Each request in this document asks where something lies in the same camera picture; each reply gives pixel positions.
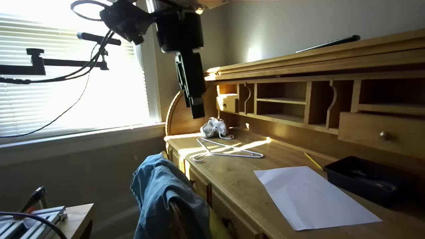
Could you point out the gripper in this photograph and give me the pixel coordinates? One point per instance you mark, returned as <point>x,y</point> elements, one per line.
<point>179,31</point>

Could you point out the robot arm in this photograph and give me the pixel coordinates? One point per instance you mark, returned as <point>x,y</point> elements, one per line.
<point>212,3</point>

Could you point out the small wooden hutch drawer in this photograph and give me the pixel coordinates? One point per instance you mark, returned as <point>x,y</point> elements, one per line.
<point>228,103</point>

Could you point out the wooden desk drawer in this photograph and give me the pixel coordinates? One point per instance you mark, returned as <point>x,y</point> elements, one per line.
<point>245,230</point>
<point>201,187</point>

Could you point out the wide wooden hutch drawer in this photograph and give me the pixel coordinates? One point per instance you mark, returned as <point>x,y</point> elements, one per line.
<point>365,132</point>

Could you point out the brass drawer knob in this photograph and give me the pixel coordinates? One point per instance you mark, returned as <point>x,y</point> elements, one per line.
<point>385,135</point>

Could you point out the crumpled white bag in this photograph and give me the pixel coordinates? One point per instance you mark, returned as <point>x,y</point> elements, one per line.
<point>214,127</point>

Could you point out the window with white blinds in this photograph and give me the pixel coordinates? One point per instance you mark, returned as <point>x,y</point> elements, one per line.
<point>83,83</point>

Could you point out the blue denim garment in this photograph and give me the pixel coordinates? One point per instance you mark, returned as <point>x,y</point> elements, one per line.
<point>162,196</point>

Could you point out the wooden desk hutch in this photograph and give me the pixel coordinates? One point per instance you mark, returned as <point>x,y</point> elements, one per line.
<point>298,66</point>

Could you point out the wooden chair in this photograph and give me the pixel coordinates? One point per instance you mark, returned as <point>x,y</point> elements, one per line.
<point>177,222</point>

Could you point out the yellow pencil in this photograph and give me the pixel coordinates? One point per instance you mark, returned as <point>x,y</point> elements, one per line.
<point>312,160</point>

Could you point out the flat black device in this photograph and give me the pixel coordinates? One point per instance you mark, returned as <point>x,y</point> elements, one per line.
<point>332,42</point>

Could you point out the white paper sheet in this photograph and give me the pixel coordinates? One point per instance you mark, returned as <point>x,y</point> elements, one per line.
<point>308,199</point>

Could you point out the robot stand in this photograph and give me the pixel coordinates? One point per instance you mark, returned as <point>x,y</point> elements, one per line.
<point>76,219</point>

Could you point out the black plastic tray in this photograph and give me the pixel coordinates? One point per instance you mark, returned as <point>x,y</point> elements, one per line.
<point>345,181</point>

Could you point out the black clamp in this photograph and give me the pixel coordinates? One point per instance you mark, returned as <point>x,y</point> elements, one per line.
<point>35,197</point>

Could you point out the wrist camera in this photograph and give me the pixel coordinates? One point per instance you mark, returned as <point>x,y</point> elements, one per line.
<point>126,20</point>

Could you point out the camera on mount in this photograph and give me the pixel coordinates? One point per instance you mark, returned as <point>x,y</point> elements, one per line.
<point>36,63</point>

